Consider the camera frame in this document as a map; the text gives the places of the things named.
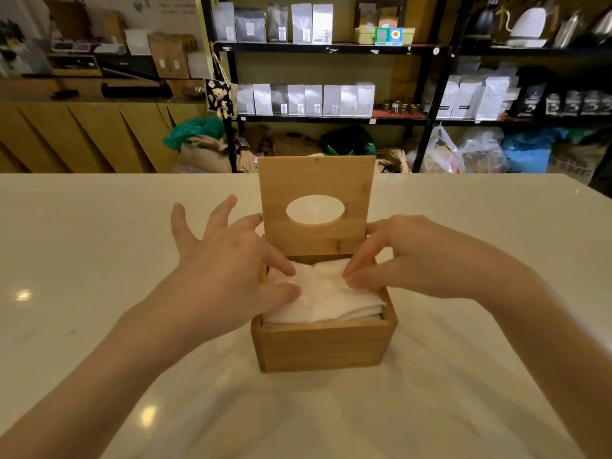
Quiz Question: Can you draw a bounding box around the printed burlap sack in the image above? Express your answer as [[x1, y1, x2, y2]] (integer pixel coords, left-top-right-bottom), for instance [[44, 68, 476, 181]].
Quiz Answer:
[[547, 143, 611, 186]]

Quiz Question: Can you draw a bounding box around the flat white paper bag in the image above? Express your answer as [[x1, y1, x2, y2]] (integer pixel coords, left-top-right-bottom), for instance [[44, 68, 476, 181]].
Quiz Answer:
[[124, 28, 152, 57]]

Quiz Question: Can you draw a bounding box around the black white teddy bear bag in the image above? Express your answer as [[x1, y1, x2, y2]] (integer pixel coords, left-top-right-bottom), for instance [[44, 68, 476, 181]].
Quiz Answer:
[[204, 50, 238, 121]]

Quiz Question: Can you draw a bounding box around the black gooseneck kettle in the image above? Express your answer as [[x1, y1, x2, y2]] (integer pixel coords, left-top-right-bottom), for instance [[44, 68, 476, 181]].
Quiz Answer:
[[470, 0, 503, 39]]

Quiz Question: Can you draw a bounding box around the wooden counter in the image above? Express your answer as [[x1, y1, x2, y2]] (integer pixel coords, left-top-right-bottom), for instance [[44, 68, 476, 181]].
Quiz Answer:
[[0, 76, 226, 174]]

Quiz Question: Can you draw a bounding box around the green and blue card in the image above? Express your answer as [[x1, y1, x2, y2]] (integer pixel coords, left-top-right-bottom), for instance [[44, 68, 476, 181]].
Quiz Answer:
[[374, 27, 404, 47]]

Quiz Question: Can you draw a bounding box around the dark green plastic bag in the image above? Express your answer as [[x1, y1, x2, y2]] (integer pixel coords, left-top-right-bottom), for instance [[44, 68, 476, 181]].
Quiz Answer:
[[319, 124, 377, 157]]

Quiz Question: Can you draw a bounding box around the person's left hand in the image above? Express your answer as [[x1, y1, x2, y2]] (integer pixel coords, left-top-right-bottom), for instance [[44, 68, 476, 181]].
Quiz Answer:
[[124, 194, 303, 359]]

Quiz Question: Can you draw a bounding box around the clear plastic bag with handles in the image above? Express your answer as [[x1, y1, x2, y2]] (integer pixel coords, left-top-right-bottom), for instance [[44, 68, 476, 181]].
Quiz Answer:
[[416, 126, 465, 174]]

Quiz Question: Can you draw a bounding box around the slim steel bottle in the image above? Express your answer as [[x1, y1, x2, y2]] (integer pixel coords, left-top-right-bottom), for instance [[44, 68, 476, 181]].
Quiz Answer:
[[552, 11, 582, 48]]

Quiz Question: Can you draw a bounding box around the dark grey foil pouch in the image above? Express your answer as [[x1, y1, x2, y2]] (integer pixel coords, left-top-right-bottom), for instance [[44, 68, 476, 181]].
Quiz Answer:
[[265, 4, 289, 43]]

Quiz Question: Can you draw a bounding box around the silver foil pouch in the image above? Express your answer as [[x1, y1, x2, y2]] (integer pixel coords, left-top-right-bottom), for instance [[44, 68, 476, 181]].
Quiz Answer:
[[212, 2, 238, 43]]

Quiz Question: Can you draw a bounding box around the wooden box with holed lid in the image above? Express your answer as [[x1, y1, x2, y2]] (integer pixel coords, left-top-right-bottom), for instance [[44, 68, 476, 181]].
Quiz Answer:
[[250, 155, 399, 374]]

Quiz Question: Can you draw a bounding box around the wall poster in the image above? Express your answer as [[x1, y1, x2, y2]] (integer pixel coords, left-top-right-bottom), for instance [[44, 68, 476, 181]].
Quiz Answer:
[[81, 0, 201, 36]]

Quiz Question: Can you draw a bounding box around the row of white pouches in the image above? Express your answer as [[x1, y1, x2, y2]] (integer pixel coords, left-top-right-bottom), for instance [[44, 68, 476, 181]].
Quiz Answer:
[[235, 82, 376, 118]]

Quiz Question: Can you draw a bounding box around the row of small glass jars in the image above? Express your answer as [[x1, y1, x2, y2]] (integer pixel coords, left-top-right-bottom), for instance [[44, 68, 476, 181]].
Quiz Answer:
[[381, 99, 423, 115]]

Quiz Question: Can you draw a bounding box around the white foil pouch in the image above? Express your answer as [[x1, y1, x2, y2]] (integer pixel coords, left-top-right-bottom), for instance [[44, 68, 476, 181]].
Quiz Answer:
[[312, 3, 335, 45], [290, 3, 314, 45]]

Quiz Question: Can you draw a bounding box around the wide dark grey pouch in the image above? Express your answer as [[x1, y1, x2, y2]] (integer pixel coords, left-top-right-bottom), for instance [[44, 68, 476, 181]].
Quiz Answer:
[[233, 8, 268, 43]]

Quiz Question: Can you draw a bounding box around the blue plastic bag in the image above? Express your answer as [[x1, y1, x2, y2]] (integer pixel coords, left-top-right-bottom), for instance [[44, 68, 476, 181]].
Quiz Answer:
[[499, 128, 572, 174]]

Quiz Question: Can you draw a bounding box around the black heat sealer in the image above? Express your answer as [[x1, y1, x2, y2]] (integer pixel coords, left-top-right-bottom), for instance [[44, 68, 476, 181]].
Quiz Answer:
[[100, 66, 174, 100]]

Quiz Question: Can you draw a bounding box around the photo collage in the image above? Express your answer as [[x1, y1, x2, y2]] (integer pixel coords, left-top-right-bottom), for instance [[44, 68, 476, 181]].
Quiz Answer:
[[0, 18, 51, 77]]

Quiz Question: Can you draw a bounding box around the teal plastic bag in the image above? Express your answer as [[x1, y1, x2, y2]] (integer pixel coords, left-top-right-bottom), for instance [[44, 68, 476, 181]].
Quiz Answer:
[[162, 115, 226, 152]]

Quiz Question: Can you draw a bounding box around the row of black coffee bags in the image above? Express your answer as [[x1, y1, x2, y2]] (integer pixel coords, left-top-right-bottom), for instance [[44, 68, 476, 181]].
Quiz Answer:
[[509, 66, 612, 118]]

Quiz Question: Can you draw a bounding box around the white gooseneck kettle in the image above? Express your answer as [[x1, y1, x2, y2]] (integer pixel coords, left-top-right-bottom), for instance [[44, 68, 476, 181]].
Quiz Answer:
[[499, 6, 548, 48]]

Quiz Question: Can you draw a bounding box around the brown paper bag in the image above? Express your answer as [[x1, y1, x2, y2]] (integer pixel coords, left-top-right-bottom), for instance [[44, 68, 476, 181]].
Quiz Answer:
[[147, 33, 190, 81], [177, 34, 200, 80]]

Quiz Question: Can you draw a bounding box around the person's right forearm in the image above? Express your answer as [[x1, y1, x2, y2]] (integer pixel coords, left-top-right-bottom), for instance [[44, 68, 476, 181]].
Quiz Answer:
[[483, 267, 612, 459]]

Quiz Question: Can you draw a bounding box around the small grey scale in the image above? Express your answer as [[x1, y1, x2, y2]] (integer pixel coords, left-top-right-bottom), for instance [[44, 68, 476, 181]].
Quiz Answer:
[[50, 38, 92, 54]]

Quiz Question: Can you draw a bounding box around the steel kettle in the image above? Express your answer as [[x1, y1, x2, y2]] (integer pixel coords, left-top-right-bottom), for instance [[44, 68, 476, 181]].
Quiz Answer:
[[581, 6, 612, 46]]

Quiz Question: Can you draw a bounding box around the small white paper bag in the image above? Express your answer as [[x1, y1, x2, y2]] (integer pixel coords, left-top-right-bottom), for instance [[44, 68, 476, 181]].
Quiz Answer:
[[187, 52, 211, 80]]

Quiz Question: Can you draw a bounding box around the tall brown carton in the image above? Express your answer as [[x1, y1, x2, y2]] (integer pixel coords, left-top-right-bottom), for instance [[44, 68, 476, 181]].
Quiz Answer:
[[43, 0, 92, 41]]

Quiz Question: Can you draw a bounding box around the group of white coffee bags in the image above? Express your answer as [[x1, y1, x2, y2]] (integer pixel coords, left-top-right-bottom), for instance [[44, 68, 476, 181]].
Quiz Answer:
[[437, 57, 522, 122]]

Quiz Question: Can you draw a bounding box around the person's right hand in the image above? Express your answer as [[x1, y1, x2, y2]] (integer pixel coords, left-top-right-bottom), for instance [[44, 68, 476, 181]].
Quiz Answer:
[[343, 214, 539, 307]]

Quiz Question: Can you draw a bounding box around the person's left forearm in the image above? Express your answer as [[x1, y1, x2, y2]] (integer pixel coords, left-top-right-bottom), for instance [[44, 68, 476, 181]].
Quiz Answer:
[[0, 305, 192, 459]]

